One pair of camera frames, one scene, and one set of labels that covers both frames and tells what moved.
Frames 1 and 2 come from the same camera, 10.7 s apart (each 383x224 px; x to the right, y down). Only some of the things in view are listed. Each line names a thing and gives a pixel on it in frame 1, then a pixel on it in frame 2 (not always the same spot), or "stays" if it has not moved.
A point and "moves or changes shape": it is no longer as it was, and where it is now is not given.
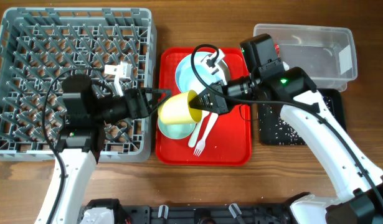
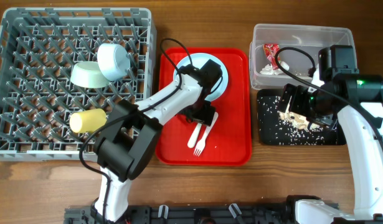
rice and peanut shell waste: (273, 126) stays
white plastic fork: (201, 143) stays
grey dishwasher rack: (29, 43) stays
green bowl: (176, 131) to (87, 74)
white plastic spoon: (197, 130) stays
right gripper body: (222, 96) to (304, 102)
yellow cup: (175, 109) moves or changes shape
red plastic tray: (229, 142) stays
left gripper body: (135, 112) to (201, 111)
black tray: (273, 130) stays
